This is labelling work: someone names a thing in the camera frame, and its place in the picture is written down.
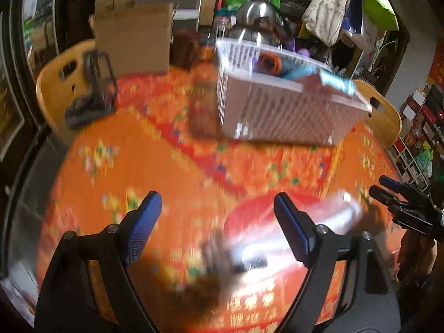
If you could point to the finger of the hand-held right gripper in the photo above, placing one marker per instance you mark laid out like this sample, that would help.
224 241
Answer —
392 184
381 196

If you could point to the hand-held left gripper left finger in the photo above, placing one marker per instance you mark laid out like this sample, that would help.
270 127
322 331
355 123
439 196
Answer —
144 225

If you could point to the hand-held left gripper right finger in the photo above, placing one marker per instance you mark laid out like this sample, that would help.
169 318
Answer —
293 229

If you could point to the white printed packet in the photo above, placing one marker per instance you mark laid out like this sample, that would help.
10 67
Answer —
312 218

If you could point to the white perforated plastic basket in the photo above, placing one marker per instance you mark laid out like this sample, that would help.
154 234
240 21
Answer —
277 111

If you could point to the orange soft item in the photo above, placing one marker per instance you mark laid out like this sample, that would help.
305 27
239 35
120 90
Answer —
270 63

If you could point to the person's right hand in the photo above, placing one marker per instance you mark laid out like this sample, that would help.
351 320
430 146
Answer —
416 253

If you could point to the shelf with boxes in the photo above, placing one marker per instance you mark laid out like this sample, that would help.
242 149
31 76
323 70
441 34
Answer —
419 138

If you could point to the wooden chair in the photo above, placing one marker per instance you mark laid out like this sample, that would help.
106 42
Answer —
52 86
385 118

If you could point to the orange printed tablecloth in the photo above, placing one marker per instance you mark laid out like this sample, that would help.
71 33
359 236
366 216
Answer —
156 152

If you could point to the black folding holder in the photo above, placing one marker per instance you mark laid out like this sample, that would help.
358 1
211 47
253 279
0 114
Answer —
93 93

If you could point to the blue cloth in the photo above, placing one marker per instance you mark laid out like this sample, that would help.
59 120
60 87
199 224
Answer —
298 69

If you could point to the purple plastic object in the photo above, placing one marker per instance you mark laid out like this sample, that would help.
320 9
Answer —
302 52

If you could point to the blue hanging bag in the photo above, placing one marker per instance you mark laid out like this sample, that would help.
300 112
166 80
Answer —
353 17

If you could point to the brown mug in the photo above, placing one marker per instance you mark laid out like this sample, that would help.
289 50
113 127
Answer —
185 50

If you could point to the beige canvas tote bag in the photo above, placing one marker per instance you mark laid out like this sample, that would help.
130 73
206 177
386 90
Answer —
326 14

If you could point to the large cardboard box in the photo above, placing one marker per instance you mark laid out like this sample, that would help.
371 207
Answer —
131 41

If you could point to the lime green hanging bag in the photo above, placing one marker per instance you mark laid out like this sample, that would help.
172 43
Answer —
378 0

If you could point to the glass jar with orange contents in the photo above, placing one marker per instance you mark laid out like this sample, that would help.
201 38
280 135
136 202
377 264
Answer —
207 50

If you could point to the steel kettle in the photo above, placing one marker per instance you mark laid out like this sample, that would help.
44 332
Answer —
249 34

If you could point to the black bag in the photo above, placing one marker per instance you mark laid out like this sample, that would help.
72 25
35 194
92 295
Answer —
293 1

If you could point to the large steel flask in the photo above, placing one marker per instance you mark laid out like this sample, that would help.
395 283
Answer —
256 7

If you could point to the small cardboard boxes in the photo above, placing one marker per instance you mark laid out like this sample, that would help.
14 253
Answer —
114 1

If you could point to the red wall poster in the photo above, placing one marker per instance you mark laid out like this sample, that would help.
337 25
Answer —
437 62

